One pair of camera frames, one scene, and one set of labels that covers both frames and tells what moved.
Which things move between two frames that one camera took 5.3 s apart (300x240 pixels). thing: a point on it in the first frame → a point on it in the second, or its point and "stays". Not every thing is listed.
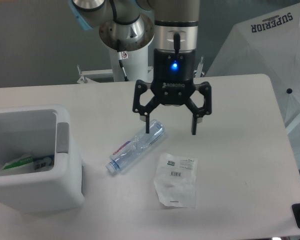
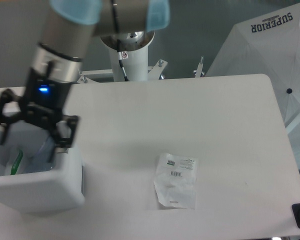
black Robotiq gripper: (174, 84) → (43, 103)
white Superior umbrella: (277, 44) stays
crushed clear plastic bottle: (130, 150) → (43, 160)
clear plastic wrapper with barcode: (175, 180) stays
